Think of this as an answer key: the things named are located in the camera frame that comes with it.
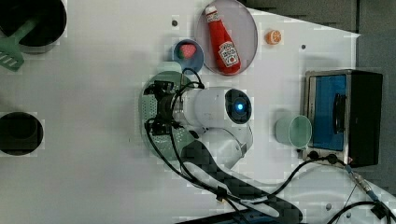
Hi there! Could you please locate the black round container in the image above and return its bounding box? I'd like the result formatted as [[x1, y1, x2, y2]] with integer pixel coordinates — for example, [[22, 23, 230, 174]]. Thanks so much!
[[0, 112, 44, 156]]

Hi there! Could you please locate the black power cable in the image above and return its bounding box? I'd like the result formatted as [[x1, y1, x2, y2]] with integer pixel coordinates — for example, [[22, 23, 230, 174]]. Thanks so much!
[[267, 152, 396, 224]]

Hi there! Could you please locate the grey round plate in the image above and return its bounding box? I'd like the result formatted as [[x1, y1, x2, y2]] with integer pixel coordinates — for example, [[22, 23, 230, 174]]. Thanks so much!
[[194, 0, 259, 74]]

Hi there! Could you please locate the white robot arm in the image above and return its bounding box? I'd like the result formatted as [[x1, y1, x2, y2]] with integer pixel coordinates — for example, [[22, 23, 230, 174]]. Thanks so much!
[[142, 80, 303, 224]]

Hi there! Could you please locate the black cylindrical holder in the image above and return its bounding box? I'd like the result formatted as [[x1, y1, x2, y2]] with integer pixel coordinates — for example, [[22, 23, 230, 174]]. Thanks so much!
[[0, 0, 67, 54]]

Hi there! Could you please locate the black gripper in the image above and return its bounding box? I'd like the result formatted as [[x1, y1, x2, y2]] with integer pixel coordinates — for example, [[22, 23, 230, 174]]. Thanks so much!
[[144, 80, 176, 135]]

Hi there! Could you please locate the green plastic strainer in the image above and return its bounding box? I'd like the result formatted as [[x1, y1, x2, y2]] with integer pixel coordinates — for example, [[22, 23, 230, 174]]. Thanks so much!
[[139, 62, 195, 161]]

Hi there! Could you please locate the blue small bowl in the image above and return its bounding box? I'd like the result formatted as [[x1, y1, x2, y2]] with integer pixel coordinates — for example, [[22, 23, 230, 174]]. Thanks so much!
[[172, 39, 205, 73]]

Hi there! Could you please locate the red ketchup bottle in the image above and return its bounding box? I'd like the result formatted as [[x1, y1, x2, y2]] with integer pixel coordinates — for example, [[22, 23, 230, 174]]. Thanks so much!
[[205, 6, 241, 76]]

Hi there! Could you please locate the green plastic cup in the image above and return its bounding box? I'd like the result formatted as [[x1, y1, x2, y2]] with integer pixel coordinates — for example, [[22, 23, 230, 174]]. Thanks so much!
[[275, 115, 312, 148]]

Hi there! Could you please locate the black toaster oven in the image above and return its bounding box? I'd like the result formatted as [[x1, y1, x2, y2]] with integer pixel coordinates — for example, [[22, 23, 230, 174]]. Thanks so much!
[[303, 69, 383, 168]]

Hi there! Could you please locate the green spatula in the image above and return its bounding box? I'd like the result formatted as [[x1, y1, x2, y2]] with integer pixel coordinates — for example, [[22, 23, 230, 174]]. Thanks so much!
[[0, 19, 38, 72]]

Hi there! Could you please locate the orange slice toy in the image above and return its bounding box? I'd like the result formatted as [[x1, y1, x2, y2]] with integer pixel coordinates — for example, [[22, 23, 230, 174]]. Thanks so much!
[[265, 30, 282, 45]]

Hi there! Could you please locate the red toy strawberry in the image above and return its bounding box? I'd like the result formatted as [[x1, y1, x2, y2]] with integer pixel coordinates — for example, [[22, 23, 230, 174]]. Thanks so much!
[[178, 44, 197, 59]]

